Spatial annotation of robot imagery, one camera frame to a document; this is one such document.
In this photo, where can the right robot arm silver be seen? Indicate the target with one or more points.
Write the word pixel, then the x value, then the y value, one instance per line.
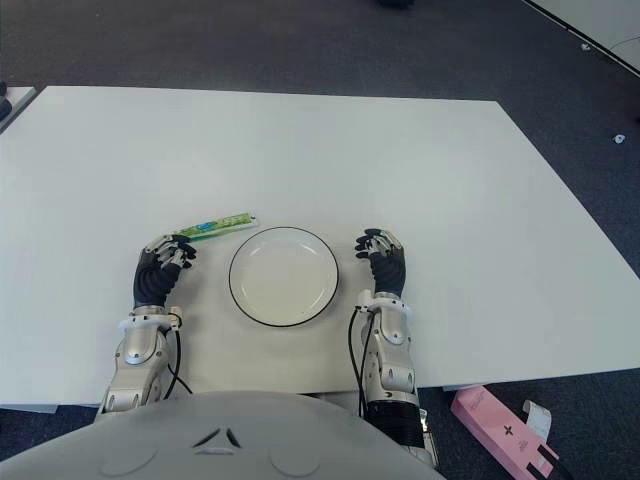
pixel 395 350

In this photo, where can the white side table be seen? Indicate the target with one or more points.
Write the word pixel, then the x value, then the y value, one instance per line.
pixel 15 105

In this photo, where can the pink cardboard box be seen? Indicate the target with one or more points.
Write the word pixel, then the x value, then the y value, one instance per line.
pixel 500 425

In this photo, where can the green candy pack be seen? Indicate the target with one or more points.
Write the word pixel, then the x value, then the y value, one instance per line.
pixel 227 222

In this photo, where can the grey robot torso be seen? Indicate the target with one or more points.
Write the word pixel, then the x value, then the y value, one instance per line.
pixel 215 440

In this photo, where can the white plate with black rim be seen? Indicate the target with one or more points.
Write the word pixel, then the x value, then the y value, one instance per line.
pixel 285 280

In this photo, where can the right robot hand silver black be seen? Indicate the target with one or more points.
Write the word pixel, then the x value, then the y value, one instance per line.
pixel 390 272

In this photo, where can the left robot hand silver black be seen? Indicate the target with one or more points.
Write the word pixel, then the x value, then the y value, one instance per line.
pixel 150 280

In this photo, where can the white paper strip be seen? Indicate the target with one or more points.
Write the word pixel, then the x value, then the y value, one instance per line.
pixel 537 417

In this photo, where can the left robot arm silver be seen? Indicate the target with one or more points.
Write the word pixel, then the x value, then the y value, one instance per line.
pixel 137 350

